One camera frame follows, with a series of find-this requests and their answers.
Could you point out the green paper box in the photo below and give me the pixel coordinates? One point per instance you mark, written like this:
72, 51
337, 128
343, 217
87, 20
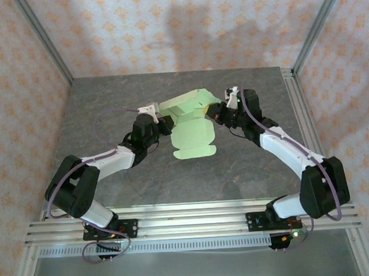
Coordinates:
193, 134

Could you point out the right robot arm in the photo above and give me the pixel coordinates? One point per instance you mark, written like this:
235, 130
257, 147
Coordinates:
284, 148

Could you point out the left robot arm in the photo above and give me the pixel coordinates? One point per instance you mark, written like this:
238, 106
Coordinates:
111, 162

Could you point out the black controller board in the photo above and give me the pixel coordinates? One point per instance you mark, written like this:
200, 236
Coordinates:
282, 239

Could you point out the aluminium side rail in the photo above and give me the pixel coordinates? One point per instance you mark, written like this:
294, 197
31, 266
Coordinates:
297, 107

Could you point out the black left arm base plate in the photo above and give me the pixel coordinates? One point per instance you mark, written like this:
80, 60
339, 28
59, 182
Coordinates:
130, 227

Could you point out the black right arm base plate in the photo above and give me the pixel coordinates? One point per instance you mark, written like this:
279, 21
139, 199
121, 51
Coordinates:
254, 221

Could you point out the aluminium mounting rail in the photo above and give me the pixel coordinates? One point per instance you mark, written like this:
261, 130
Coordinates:
192, 224

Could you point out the aluminium frame post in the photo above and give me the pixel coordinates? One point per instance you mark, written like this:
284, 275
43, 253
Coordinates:
44, 40
317, 22

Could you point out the aluminium frame leg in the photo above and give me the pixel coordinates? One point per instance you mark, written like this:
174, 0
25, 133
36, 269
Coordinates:
24, 273
364, 258

